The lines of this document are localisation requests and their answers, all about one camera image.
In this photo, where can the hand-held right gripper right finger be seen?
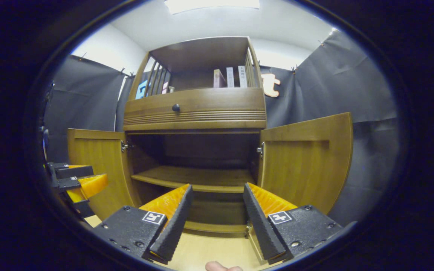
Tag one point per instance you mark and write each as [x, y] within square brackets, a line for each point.
[262, 226]

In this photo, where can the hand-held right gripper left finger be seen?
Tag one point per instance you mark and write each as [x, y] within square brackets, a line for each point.
[171, 226]

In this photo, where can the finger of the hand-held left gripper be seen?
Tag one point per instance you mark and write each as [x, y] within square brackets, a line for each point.
[74, 171]
[89, 186]

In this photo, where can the wooden shoe cabinet door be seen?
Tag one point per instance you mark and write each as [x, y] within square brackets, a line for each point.
[100, 162]
[307, 162]

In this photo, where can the wooden double-door shoe cabinet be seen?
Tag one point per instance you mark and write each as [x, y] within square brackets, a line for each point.
[194, 113]

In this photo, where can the wooden inner cabinet shelf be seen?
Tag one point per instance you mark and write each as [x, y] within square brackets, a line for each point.
[194, 178]

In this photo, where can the metal door hinge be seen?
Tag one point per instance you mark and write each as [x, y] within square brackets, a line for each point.
[260, 149]
[125, 146]

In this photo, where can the wooden cabinet drawer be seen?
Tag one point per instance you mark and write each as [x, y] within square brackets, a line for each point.
[202, 109]

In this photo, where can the black round drawer knob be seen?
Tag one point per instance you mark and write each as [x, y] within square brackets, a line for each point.
[176, 108]

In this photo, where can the white spine book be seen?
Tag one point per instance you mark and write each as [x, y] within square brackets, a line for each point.
[242, 76]

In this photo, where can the black backdrop cloth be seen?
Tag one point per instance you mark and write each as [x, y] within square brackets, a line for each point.
[352, 94]

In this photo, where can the large ceiling light panel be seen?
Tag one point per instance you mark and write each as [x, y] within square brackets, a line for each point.
[211, 4]

